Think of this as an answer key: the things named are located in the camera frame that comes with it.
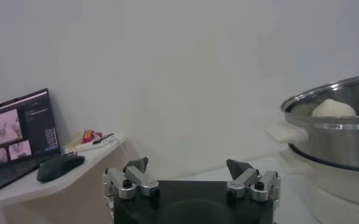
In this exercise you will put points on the black phone on white base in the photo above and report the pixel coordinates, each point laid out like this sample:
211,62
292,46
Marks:
103,139

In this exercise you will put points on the stainless steel steamer pot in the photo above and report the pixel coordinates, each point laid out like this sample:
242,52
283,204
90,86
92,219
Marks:
325,188

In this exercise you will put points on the pale yellow packet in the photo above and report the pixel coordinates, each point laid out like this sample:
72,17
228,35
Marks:
75,140

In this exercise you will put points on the orange and pink small item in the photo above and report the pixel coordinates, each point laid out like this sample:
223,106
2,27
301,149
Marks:
89,136

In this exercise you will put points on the white steamed baozi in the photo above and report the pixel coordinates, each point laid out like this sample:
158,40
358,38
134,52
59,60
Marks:
333,109

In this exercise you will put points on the black computer mouse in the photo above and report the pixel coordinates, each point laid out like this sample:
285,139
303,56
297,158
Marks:
58,167

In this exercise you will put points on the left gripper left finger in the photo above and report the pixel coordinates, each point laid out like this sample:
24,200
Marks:
136,179

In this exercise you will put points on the white side table with laptop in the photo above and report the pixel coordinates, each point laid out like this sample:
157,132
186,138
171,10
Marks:
20,190

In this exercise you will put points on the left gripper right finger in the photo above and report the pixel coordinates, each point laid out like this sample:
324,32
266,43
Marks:
246,179

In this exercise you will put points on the black laptop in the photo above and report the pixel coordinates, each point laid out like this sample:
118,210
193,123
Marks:
36,121

